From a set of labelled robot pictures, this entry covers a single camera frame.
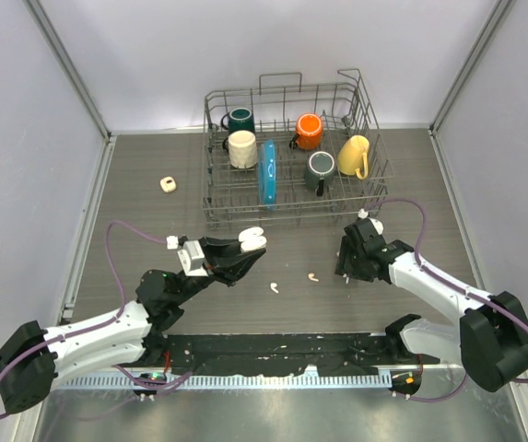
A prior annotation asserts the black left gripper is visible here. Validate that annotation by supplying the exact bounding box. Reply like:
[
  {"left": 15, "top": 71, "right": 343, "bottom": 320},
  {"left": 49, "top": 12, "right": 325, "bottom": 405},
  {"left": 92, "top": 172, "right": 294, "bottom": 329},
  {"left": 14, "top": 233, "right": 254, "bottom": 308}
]
[{"left": 172, "top": 237, "right": 264, "bottom": 306}]

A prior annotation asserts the white earbud charging case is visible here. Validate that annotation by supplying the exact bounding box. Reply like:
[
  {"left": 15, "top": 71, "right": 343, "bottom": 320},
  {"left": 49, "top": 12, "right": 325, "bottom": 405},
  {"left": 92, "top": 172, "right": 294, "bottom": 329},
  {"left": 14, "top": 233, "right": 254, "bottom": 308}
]
[{"left": 238, "top": 227, "right": 267, "bottom": 252}]

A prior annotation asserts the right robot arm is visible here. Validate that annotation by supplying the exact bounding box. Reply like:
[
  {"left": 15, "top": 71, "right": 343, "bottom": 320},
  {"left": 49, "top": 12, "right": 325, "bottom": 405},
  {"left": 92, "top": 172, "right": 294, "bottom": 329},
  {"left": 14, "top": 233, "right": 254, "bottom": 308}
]
[{"left": 335, "top": 217, "right": 528, "bottom": 392}]

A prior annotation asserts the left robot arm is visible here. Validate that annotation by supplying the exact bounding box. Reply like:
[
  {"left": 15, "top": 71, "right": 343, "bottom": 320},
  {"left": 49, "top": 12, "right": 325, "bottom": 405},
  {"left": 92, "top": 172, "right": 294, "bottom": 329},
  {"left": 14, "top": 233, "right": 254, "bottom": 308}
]
[{"left": 0, "top": 227, "right": 267, "bottom": 416}]

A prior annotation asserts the beige earbud charging case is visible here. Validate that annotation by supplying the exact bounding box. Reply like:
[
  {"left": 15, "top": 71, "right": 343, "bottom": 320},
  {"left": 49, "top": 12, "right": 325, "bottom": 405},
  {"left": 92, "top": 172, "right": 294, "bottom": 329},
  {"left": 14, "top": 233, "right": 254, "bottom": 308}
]
[{"left": 159, "top": 177, "right": 177, "bottom": 193}]

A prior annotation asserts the grey mug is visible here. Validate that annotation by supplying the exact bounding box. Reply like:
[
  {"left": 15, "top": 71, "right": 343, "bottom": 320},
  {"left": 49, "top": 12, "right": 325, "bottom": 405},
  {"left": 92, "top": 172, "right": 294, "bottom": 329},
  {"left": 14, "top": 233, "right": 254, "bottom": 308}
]
[{"left": 304, "top": 151, "right": 335, "bottom": 197}]

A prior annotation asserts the blue plastic plate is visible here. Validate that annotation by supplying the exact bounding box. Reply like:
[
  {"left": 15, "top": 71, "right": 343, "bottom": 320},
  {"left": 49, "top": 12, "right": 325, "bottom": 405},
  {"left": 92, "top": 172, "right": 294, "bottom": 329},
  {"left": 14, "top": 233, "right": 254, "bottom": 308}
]
[{"left": 258, "top": 139, "right": 276, "bottom": 208}]

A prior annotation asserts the yellow mug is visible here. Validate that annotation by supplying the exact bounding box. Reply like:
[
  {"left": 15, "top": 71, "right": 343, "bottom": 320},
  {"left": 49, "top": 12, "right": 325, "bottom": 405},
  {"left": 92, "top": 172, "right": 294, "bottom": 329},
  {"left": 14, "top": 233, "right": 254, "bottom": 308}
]
[{"left": 337, "top": 135, "right": 370, "bottom": 180}]

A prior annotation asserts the cream ribbed mug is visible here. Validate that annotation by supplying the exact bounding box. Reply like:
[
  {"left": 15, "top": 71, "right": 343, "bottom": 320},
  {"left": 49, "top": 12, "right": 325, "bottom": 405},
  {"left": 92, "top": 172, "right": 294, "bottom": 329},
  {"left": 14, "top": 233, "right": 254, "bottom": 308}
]
[{"left": 223, "top": 130, "right": 258, "bottom": 169}]

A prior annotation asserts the orange mug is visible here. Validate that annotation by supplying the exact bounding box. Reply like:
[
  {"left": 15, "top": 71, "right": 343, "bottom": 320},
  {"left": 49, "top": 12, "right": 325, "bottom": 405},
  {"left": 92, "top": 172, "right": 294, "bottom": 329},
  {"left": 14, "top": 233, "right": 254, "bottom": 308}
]
[{"left": 289, "top": 113, "right": 323, "bottom": 151}]

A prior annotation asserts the dark green mug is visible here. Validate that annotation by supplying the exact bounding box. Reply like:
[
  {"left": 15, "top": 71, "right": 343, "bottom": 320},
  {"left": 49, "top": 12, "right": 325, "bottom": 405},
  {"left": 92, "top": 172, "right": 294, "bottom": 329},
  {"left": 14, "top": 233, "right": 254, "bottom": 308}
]
[{"left": 220, "top": 107, "right": 255, "bottom": 134}]

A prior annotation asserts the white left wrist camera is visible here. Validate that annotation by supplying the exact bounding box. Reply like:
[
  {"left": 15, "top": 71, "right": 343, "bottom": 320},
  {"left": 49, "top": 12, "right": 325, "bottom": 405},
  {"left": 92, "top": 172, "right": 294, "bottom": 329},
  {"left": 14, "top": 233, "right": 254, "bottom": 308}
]
[{"left": 166, "top": 236, "right": 208, "bottom": 277}]

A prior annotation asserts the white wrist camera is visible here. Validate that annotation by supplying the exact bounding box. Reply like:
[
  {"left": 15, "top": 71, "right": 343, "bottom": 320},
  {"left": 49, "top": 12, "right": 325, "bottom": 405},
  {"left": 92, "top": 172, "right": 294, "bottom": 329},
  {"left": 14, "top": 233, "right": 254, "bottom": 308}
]
[
  {"left": 166, "top": 236, "right": 208, "bottom": 277},
  {"left": 358, "top": 208, "right": 384, "bottom": 235}
]

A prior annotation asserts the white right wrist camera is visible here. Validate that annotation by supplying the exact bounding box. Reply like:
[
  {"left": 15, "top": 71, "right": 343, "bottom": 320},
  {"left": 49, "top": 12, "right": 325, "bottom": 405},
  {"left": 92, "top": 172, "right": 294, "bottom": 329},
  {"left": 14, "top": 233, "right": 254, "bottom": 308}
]
[{"left": 358, "top": 208, "right": 384, "bottom": 235}]

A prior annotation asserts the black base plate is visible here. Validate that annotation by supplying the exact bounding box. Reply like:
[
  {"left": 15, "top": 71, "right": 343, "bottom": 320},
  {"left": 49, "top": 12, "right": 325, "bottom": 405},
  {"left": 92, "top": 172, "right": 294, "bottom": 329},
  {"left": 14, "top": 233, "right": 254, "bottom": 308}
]
[{"left": 111, "top": 331, "right": 440, "bottom": 378}]

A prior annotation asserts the white slotted cable duct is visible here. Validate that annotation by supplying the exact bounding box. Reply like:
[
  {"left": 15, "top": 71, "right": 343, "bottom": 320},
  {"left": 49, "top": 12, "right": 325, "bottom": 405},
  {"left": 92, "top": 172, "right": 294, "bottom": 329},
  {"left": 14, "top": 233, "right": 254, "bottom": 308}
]
[{"left": 59, "top": 367, "right": 392, "bottom": 390}]

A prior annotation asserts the grey wire dish rack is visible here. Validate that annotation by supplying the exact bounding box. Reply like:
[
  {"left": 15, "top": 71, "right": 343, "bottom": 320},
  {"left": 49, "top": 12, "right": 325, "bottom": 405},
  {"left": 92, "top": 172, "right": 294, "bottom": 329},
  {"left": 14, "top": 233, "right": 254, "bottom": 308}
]
[{"left": 202, "top": 68, "right": 393, "bottom": 227}]

